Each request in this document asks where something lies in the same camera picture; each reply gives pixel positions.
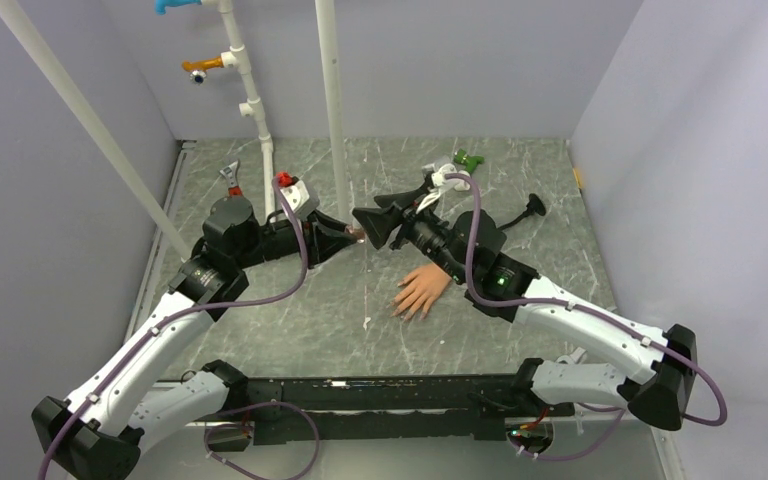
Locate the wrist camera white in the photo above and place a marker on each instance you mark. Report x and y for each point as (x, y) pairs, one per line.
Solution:
(435, 175)
(296, 193)

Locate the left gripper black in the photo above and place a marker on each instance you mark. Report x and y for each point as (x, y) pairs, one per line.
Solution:
(324, 236)

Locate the white PVC pipe frame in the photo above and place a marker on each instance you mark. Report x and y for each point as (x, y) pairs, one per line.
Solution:
(237, 58)

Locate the black hand stand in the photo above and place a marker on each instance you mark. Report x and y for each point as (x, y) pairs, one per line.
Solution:
(534, 206)

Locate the mannequin hand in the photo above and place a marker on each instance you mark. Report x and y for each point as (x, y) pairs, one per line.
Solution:
(419, 290)

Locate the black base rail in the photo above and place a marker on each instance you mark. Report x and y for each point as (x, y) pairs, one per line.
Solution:
(479, 407)

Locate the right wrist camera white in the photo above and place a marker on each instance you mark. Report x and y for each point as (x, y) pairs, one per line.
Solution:
(435, 175)

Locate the green toy flashlight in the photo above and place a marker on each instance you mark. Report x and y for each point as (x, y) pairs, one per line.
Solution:
(466, 161)

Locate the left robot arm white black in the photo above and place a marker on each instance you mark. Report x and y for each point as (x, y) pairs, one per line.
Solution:
(102, 428)

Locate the glitter nail polish bottle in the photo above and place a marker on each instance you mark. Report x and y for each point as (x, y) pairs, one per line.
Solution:
(357, 233)

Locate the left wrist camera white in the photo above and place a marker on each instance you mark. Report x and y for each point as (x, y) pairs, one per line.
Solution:
(296, 193)

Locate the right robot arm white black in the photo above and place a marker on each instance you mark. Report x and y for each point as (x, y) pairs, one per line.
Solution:
(643, 369)

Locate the blue faucet valve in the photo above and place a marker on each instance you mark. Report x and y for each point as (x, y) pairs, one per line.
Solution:
(162, 6)

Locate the red adjustable wrench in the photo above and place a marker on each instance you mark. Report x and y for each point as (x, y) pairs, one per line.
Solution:
(230, 174)

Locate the orange faucet valve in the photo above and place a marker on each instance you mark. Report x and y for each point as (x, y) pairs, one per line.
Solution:
(198, 70)

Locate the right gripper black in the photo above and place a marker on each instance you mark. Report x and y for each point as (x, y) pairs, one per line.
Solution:
(380, 222)

